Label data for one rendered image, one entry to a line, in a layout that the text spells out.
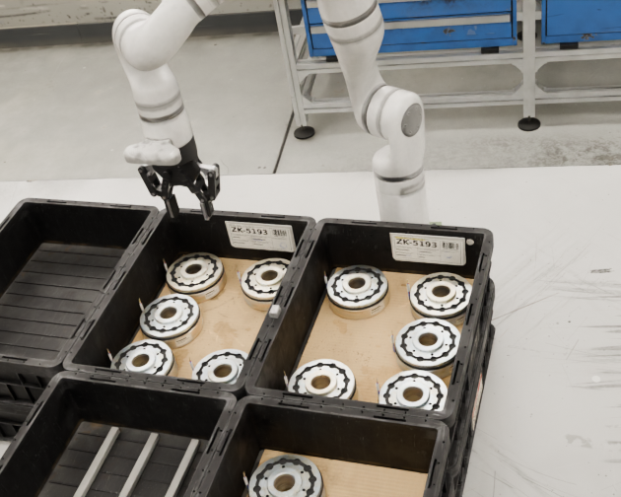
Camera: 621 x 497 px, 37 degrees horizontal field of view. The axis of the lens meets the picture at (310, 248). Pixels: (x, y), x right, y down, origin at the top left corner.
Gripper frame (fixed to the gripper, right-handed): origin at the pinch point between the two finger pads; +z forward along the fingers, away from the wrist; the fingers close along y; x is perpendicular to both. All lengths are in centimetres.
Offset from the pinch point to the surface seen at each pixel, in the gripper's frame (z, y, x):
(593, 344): 30, -65, -8
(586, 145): 100, -55, -168
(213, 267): 14.2, -0.4, -1.3
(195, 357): 17.4, -3.7, 16.9
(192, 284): 14.4, 1.8, 3.1
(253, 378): 7.3, -19.8, 27.9
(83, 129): 100, 142, -166
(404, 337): 14.4, -37.5, 10.2
